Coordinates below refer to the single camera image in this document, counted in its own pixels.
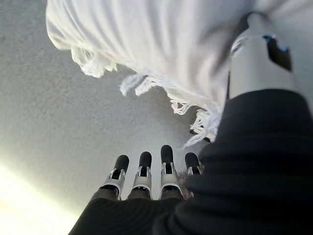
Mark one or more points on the white fringed square cushion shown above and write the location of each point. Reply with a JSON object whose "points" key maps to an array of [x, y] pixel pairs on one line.
{"points": [[146, 36]]}

